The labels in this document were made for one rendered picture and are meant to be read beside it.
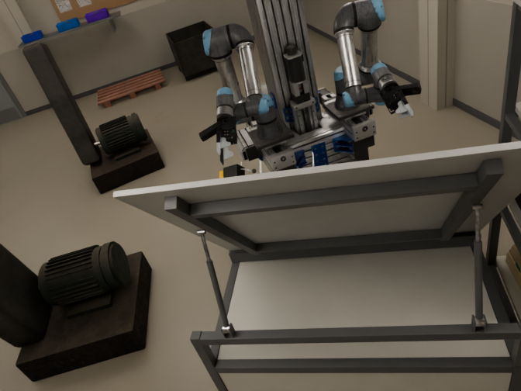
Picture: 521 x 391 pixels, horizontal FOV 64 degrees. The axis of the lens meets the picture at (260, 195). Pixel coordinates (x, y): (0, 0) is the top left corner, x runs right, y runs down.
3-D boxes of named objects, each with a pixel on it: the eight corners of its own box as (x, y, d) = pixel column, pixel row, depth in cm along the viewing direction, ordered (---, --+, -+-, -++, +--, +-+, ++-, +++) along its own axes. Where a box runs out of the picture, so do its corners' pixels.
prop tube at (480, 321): (473, 322, 138) (471, 239, 127) (482, 322, 137) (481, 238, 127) (475, 328, 135) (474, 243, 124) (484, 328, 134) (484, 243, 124)
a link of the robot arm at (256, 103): (253, 26, 213) (270, 116, 203) (232, 32, 214) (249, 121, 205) (249, 13, 202) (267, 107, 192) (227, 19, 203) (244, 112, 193)
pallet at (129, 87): (163, 73, 777) (161, 67, 770) (167, 87, 711) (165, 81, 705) (100, 95, 765) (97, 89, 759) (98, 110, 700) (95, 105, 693)
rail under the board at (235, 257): (233, 255, 222) (230, 246, 219) (477, 237, 193) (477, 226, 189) (232, 262, 218) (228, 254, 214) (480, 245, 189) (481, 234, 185)
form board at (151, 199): (479, 231, 188) (478, 226, 188) (577, 141, 94) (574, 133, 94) (229, 250, 217) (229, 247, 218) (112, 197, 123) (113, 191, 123)
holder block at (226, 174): (252, 187, 124) (251, 159, 127) (222, 195, 130) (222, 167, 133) (260, 191, 128) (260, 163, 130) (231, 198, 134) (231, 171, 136)
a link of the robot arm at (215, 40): (256, 125, 234) (228, 29, 199) (229, 130, 236) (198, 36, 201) (255, 113, 244) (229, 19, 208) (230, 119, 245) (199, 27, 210)
